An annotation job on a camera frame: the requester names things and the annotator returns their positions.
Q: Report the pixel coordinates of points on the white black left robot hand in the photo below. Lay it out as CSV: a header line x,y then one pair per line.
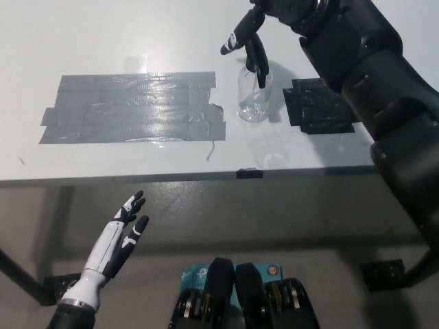
x,y
106,250

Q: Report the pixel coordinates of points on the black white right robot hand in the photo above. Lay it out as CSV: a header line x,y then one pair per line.
x,y
250,24

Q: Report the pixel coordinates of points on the clear plastic bottle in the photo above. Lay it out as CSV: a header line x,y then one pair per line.
x,y
252,103

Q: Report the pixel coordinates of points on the black teal robot body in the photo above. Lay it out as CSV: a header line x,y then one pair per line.
x,y
247,298

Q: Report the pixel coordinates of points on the black table strut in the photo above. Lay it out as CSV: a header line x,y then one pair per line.
x,y
20,274
416,270

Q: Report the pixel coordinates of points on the grey tape patch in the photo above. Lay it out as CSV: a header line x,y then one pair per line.
x,y
137,109

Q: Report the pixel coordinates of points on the small black tape piece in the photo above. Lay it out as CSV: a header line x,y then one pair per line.
x,y
249,173

